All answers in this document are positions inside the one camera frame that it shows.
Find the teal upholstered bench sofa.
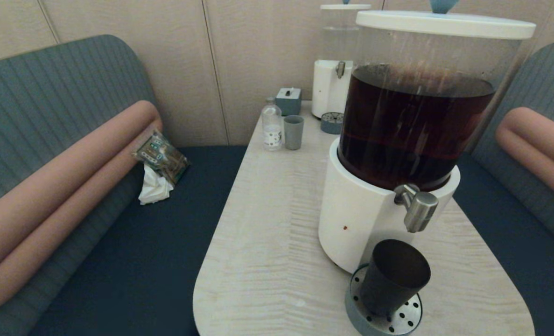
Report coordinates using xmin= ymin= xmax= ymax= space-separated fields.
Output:
xmin=0 ymin=34 xmax=248 ymax=336
xmin=449 ymin=40 xmax=554 ymax=336

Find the grey plastic cup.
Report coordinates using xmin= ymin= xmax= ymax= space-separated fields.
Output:
xmin=283 ymin=115 xmax=304 ymax=151

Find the small round drip tray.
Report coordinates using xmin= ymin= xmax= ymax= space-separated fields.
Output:
xmin=320 ymin=112 xmax=345 ymax=135

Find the large metal dispenser tap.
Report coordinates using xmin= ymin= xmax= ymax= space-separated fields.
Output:
xmin=393 ymin=183 xmax=439 ymax=233

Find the large tea drink dispenser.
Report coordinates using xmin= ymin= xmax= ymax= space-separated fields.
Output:
xmin=318 ymin=0 xmax=537 ymax=275

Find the small water drink dispenser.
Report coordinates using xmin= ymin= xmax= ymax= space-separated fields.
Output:
xmin=311 ymin=0 xmax=372 ymax=119

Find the pink bolster cushion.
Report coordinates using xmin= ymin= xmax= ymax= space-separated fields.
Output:
xmin=0 ymin=100 xmax=160 ymax=280
xmin=501 ymin=107 xmax=554 ymax=174
xmin=0 ymin=119 xmax=163 ymax=314
xmin=495 ymin=126 xmax=554 ymax=209

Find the crumpled white tissue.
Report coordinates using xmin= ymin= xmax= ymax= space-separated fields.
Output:
xmin=138 ymin=163 xmax=175 ymax=205

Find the grey tissue box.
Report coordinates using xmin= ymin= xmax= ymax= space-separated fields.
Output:
xmin=275 ymin=87 xmax=302 ymax=116

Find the green snack packet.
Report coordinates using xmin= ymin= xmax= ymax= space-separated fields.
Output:
xmin=131 ymin=130 xmax=191 ymax=185

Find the clear plastic bottle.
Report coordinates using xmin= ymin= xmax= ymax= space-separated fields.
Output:
xmin=261 ymin=97 xmax=283 ymax=151

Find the large round drip tray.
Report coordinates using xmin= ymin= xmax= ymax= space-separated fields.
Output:
xmin=345 ymin=264 xmax=423 ymax=336

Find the black plastic cup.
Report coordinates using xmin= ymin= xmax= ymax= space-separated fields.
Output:
xmin=358 ymin=239 xmax=431 ymax=318

